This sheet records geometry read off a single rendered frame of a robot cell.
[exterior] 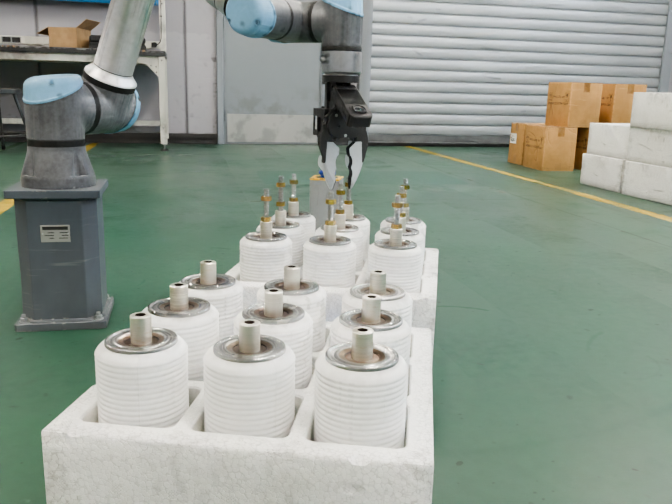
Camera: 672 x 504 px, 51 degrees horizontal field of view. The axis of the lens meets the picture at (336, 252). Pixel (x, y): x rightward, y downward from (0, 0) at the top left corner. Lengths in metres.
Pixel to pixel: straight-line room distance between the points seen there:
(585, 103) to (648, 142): 1.26
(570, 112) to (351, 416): 4.50
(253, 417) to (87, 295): 0.92
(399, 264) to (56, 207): 0.74
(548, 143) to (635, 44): 2.89
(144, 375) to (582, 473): 0.64
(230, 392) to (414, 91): 6.12
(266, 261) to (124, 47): 0.62
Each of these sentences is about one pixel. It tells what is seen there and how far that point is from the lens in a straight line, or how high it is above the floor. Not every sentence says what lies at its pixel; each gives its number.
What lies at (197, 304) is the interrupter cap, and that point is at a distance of 0.89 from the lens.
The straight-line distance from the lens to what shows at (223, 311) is 0.96.
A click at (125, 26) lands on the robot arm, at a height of 0.63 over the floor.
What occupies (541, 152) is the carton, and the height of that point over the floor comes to 0.12.
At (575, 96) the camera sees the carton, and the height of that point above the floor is 0.51.
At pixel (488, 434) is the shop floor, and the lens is 1.15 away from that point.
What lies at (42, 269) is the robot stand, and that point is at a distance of 1.59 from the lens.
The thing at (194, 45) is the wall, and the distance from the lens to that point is 6.45.
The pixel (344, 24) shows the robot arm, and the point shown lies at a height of 0.63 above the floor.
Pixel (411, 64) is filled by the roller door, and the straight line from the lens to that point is 6.71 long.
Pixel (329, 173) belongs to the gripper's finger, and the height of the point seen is 0.36.
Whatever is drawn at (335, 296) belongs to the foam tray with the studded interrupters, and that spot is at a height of 0.17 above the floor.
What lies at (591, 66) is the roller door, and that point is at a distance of 7.50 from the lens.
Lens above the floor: 0.52
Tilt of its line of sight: 13 degrees down
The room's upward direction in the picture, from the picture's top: 2 degrees clockwise
